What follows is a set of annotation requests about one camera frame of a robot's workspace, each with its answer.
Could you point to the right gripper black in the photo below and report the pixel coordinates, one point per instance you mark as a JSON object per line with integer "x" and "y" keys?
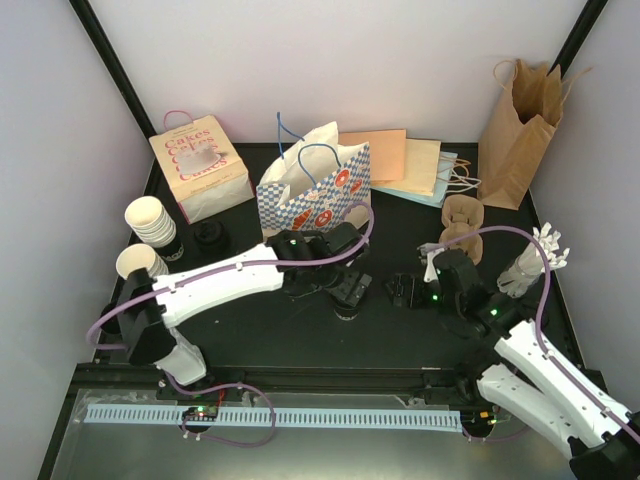
{"x": 401, "y": 279}

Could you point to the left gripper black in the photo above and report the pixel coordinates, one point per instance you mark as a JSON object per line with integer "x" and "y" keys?
{"x": 350, "y": 280}

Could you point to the blue checkered paper bag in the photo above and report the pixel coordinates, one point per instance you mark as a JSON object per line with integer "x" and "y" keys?
{"x": 315, "y": 184}

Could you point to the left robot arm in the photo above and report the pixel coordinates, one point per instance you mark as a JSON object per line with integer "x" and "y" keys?
{"x": 295, "y": 262}

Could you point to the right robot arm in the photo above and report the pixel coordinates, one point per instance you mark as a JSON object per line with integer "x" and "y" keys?
{"x": 519, "y": 369}

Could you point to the black coffee cup lids stack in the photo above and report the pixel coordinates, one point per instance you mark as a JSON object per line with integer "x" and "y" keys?
{"x": 211, "y": 237}

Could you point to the orange flat paper bag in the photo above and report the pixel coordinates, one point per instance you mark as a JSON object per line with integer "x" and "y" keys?
{"x": 387, "y": 152}

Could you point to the tan flat paper bag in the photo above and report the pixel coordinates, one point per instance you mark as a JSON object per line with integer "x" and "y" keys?
{"x": 420, "y": 168}

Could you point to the light blue flat paper bag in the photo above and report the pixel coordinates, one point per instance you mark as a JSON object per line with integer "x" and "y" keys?
{"x": 453, "y": 177}

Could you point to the Cakes printed paper bag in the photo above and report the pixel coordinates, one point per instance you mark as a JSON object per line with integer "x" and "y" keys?
{"x": 204, "y": 172}

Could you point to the far paper cup stack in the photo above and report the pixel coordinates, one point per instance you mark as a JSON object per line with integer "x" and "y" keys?
{"x": 152, "y": 224}

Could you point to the paper cup stack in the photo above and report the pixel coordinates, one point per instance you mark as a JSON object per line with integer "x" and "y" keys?
{"x": 152, "y": 224}
{"x": 140, "y": 256}

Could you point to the standing brown paper bag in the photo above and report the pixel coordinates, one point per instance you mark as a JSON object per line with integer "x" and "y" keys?
{"x": 519, "y": 132}

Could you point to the near paper cup stack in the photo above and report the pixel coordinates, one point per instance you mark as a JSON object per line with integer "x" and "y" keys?
{"x": 140, "y": 256}

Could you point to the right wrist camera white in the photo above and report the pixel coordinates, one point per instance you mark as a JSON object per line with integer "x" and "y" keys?
{"x": 427, "y": 253}

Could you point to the light blue cable duct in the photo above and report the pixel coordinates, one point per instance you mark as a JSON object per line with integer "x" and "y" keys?
{"x": 262, "y": 417}

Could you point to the right black frame post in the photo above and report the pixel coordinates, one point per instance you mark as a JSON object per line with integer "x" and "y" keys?
{"x": 580, "y": 31}

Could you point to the black frame post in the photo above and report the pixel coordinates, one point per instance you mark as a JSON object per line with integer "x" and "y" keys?
{"x": 98, "y": 37}
{"x": 580, "y": 31}

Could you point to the left black frame post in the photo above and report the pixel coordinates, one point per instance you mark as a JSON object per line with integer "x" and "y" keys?
{"x": 98, "y": 37}

